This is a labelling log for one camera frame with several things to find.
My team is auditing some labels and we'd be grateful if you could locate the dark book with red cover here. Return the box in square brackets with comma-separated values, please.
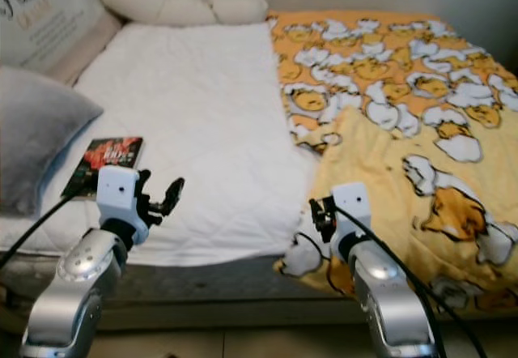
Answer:
[62, 136, 144, 198]

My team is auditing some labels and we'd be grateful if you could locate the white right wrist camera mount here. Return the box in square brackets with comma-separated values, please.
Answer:
[329, 182, 373, 262]

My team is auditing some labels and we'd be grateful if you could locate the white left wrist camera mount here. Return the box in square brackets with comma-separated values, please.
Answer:
[96, 166, 142, 245]

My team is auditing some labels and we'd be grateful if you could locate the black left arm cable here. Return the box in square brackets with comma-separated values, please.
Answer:
[0, 188, 102, 270]

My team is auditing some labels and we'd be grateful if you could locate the white quilted mattress pad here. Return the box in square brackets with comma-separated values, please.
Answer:
[0, 22, 321, 266]

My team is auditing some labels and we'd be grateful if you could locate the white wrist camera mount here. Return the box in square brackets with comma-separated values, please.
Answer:
[96, 166, 142, 245]
[329, 182, 373, 262]

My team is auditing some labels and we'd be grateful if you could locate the grey plush pillow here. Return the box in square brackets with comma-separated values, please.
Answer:
[0, 65, 104, 217]

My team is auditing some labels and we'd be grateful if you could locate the yellow cartoon print blanket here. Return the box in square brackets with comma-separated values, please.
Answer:
[267, 10, 518, 314]

